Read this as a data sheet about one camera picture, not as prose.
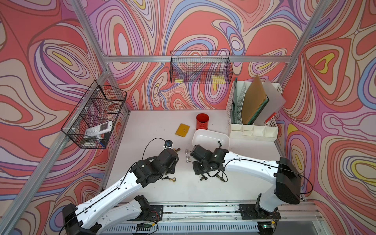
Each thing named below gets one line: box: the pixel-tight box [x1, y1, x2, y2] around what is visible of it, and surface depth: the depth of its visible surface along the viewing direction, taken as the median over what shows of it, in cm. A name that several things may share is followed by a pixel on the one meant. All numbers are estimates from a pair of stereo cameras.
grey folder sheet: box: [254, 79, 287, 127], surface depth 91 cm
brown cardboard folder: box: [241, 74, 267, 125], surface depth 101 cm
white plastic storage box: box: [191, 129, 231, 154], surface depth 102 cm
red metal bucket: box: [195, 113, 210, 131], surface depth 103 cm
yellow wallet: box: [174, 123, 190, 138], surface depth 109 cm
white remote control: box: [85, 120, 113, 137], surface depth 70 cm
